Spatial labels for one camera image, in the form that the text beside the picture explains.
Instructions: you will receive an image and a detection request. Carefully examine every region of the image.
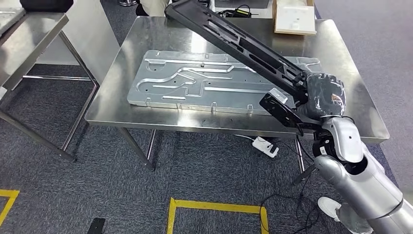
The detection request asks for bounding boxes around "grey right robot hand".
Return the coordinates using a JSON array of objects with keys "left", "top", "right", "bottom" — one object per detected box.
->
[{"left": 292, "top": 71, "right": 346, "bottom": 120}]

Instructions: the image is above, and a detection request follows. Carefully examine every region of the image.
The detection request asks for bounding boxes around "long black plastic part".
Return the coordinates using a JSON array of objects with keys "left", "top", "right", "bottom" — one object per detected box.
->
[{"left": 164, "top": 0, "right": 309, "bottom": 104}]

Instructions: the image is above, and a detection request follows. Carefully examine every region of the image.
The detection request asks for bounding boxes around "stainless steel workbench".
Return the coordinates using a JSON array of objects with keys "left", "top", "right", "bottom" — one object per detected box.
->
[{"left": 84, "top": 16, "right": 391, "bottom": 185}]

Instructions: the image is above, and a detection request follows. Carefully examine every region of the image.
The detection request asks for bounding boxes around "white power strip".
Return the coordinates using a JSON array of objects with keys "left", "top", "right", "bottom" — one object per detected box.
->
[{"left": 251, "top": 136, "right": 280, "bottom": 159}]

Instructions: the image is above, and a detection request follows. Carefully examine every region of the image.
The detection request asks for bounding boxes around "cardboard box with white insert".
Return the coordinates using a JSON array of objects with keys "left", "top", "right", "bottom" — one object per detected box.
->
[{"left": 274, "top": 0, "right": 318, "bottom": 36}]

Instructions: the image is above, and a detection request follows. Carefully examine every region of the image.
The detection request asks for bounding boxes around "person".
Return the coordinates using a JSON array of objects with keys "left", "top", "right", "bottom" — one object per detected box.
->
[
  {"left": 318, "top": 197, "right": 373, "bottom": 234},
  {"left": 135, "top": 0, "right": 171, "bottom": 17}
]

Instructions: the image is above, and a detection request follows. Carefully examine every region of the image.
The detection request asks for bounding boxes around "black charger with yellow label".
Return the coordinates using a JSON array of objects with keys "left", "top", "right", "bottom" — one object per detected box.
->
[{"left": 216, "top": 4, "right": 259, "bottom": 19}]

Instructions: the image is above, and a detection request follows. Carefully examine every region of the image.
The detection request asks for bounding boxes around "yellow floor tape square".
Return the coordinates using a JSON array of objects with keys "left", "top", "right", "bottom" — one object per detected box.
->
[{"left": 167, "top": 197, "right": 269, "bottom": 234}]

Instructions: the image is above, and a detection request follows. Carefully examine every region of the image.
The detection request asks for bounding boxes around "white cabinet panel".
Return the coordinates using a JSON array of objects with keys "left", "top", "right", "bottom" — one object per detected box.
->
[{"left": 35, "top": 0, "right": 121, "bottom": 85}]

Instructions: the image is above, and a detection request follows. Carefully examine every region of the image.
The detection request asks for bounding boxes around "black flat plate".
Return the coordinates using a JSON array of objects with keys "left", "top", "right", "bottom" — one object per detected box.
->
[{"left": 87, "top": 218, "right": 107, "bottom": 234}]

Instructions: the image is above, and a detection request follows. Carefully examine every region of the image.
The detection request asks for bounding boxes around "black bag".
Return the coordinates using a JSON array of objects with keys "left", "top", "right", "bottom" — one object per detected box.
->
[{"left": 19, "top": 0, "right": 74, "bottom": 13}]

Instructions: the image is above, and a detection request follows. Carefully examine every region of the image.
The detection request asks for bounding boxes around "stainless steel side table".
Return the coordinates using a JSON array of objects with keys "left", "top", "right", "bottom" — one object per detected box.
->
[{"left": 0, "top": 8, "right": 99, "bottom": 162}]

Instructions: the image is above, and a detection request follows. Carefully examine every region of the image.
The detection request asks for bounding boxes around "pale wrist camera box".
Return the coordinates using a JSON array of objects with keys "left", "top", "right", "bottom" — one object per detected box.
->
[{"left": 266, "top": 88, "right": 288, "bottom": 105}]

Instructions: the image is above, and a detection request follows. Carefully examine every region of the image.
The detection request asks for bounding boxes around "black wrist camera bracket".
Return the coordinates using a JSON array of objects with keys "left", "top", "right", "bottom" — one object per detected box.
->
[{"left": 259, "top": 92, "right": 323, "bottom": 137}]

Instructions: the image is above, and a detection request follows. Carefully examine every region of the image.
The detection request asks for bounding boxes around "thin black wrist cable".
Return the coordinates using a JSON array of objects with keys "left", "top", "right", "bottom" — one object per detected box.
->
[{"left": 295, "top": 134, "right": 315, "bottom": 162}]

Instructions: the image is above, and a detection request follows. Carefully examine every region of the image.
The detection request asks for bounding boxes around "thin black floor cable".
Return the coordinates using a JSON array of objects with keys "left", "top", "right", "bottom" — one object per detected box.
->
[{"left": 260, "top": 180, "right": 323, "bottom": 234}]

